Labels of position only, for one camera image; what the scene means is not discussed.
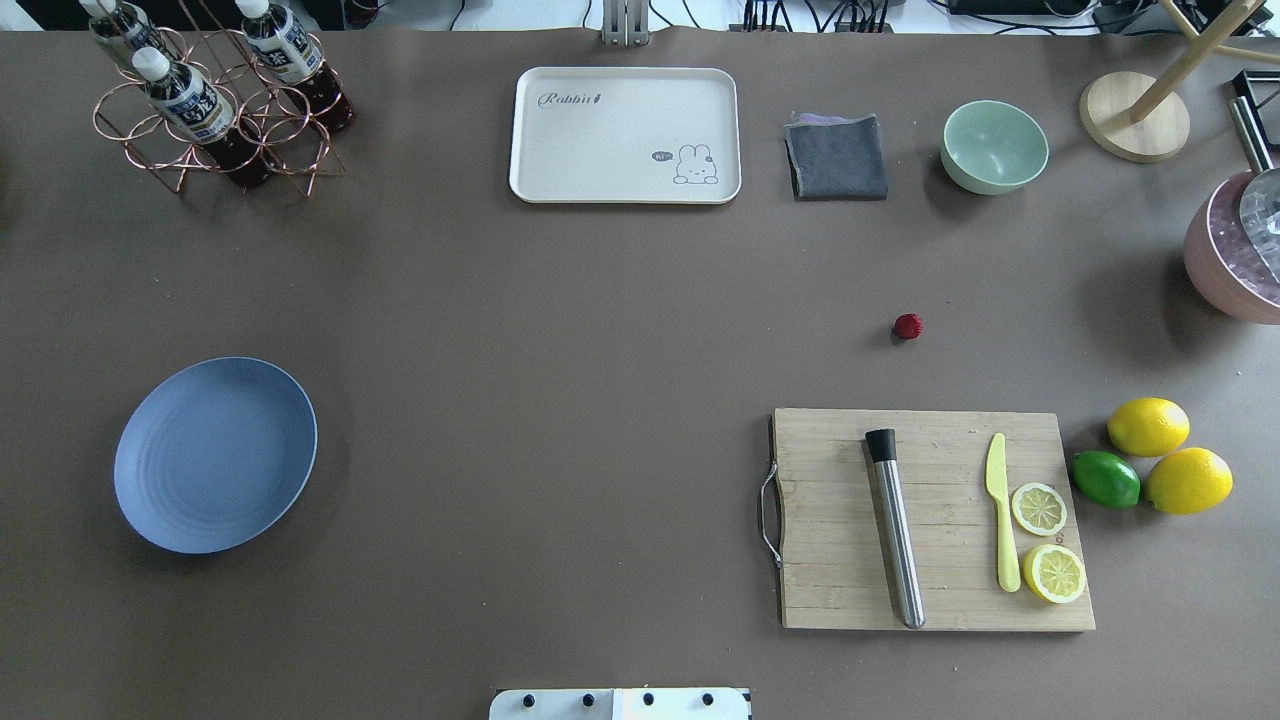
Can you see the red strawberry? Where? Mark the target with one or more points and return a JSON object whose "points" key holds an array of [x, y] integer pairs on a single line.
{"points": [[908, 326]]}

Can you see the blue round plate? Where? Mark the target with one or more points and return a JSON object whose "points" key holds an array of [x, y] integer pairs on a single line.
{"points": [[215, 455]]}

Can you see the cream rabbit tray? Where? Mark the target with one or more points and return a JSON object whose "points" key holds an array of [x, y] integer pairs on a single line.
{"points": [[625, 135]]}

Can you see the steel muddler black tip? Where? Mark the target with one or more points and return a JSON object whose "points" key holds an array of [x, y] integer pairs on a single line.
{"points": [[881, 444]]}

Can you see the grey folded cloth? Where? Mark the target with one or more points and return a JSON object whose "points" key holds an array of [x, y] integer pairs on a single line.
{"points": [[836, 158]]}

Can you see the wooden cutting board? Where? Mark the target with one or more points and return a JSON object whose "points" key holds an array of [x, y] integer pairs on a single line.
{"points": [[835, 567]]}

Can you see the green bowl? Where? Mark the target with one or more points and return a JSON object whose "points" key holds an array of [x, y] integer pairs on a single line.
{"points": [[990, 147]]}

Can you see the lemon half upper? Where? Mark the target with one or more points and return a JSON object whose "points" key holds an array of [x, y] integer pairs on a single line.
{"points": [[1039, 509]]}

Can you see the lemon half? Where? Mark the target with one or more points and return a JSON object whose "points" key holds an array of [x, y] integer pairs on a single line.
{"points": [[1039, 509], [1054, 573]]}

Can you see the yellow plastic knife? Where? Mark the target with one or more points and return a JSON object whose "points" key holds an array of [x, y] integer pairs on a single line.
{"points": [[997, 487]]}

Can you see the lemon half lower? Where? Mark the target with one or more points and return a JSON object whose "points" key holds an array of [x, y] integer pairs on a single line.
{"points": [[1054, 573]]}

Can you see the drink bottle back right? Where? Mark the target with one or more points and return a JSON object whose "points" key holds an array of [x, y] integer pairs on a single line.
{"points": [[285, 48]]}

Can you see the drink bottle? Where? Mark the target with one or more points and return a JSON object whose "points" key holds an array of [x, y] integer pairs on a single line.
{"points": [[121, 28], [285, 48], [197, 107]]}

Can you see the green lime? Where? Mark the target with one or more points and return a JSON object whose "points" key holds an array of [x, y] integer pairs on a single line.
{"points": [[1106, 478]]}

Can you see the yellow lemon upper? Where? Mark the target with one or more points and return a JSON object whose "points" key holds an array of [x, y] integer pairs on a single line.
{"points": [[1148, 427]]}

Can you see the yellow lemon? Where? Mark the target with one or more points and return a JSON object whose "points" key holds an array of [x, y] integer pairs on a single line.
{"points": [[1148, 427], [1188, 481]]}

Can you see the drink bottle front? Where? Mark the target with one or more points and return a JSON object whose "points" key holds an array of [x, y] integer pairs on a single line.
{"points": [[197, 107]]}

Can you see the wooden stand with base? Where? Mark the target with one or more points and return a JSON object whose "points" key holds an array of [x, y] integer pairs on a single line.
{"points": [[1140, 118]]}

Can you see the yellow lemon lower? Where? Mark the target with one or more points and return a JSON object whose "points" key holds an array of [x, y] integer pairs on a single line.
{"points": [[1188, 481]]}

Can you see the pink ice bucket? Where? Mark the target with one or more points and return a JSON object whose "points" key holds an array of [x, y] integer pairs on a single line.
{"points": [[1221, 261]]}

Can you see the drink bottle back left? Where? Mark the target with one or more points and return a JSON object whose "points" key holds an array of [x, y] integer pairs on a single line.
{"points": [[121, 28]]}

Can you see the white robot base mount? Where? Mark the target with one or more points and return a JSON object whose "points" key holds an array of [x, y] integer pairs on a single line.
{"points": [[623, 703]]}

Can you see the copper wire bottle rack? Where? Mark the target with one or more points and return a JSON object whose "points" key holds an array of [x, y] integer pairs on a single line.
{"points": [[297, 148]]}

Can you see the black metal frame object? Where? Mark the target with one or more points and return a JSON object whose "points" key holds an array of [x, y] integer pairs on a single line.
{"points": [[1252, 108]]}

